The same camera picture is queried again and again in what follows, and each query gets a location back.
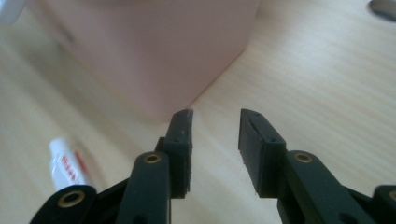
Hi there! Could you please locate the pink storage box with handle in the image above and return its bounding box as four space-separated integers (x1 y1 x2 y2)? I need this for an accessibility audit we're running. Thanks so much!
0 0 262 124

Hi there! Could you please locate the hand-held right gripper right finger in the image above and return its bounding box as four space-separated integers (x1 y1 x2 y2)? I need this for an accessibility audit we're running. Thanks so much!
237 108 378 224

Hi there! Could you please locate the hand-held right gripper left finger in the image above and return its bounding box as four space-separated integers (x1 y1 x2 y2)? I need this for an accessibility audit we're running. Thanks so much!
114 108 195 224

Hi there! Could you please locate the white ointment tube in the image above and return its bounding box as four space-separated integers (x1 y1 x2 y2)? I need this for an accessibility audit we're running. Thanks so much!
49 136 93 191

